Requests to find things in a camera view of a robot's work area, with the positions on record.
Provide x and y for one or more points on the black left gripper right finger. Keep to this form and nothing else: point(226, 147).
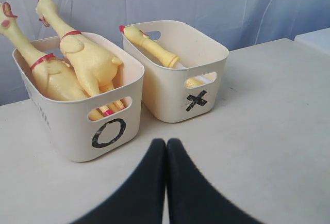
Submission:
point(191, 198)

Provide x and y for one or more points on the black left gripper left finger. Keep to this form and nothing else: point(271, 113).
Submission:
point(140, 198)

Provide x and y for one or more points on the yellow rubber chicken front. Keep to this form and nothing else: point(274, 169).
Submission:
point(94, 65)

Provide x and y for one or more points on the yellow rubber chicken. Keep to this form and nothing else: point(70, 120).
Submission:
point(53, 78)
point(94, 65)

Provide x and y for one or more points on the severed chicken head with tube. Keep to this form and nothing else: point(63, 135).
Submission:
point(166, 58)

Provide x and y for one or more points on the yellow rubber chicken top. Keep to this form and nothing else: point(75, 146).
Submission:
point(53, 78)

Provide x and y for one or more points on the cream bin marked O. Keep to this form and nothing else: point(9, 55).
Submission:
point(68, 126)

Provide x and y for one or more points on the cream bin marked X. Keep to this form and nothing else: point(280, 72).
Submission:
point(174, 95)

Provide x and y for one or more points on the blue-grey backdrop curtain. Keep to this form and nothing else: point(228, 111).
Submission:
point(234, 23)

